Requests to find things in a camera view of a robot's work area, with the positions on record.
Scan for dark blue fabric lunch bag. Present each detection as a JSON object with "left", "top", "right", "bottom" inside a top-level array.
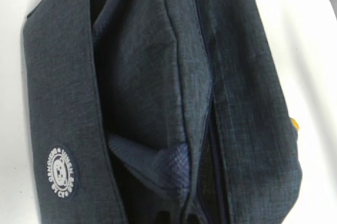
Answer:
[{"left": 23, "top": 0, "right": 302, "bottom": 223}]

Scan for yellow toy pear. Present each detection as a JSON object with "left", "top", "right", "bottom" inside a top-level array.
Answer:
[{"left": 290, "top": 118, "right": 300, "bottom": 132}]

